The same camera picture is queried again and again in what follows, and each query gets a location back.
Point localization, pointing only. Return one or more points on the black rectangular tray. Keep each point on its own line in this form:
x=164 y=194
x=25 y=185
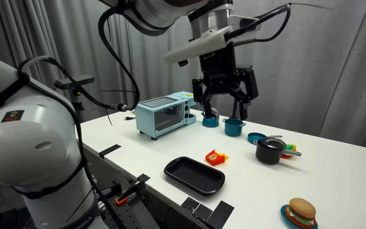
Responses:
x=194 y=174

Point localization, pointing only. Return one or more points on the black tape square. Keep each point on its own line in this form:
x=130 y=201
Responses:
x=220 y=213
x=190 y=205
x=203 y=211

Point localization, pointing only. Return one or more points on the teal toy kettle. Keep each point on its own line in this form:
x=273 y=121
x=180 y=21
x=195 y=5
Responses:
x=210 y=122

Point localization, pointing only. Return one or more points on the black tape strip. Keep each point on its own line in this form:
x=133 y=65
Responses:
x=110 y=150

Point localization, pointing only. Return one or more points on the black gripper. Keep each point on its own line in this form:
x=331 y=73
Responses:
x=218 y=70

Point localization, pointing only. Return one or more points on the teal toy pot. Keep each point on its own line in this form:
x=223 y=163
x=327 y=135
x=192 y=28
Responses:
x=233 y=127

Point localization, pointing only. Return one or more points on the small black plug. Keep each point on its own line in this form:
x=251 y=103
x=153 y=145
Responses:
x=130 y=117

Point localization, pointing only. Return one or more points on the grey perforated base plate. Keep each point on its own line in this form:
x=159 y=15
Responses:
x=137 y=216

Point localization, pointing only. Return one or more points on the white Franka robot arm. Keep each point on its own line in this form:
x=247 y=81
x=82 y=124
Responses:
x=31 y=140

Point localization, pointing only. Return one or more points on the colourful toy vegetables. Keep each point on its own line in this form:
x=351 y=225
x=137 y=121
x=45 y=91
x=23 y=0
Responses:
x=292 y=147

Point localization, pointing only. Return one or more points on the red toy fries box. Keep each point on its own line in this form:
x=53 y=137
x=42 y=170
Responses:
x=214 y=157

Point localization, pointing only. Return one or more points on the grey curtain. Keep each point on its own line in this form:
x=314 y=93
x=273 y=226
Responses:
x=340 y=63

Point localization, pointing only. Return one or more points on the grey pot lid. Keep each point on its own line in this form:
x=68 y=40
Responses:
x=273 y=143

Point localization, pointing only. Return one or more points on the empty teal toy plate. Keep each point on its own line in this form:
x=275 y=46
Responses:
x=255 y=137

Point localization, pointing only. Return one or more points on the teal plate under hamburger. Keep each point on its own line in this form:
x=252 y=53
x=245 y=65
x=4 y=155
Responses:
x=285 y=213

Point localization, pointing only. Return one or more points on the light blue toy toaster oven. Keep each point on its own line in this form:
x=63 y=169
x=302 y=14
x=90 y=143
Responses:
x=162 y=114

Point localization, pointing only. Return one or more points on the toy hamburger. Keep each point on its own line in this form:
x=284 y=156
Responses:
x=303 y=210

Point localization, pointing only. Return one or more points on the black toy pot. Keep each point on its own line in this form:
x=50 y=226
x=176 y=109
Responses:
x=269 y=156

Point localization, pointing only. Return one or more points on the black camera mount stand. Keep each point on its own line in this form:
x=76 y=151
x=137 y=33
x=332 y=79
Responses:
x=76 y=81

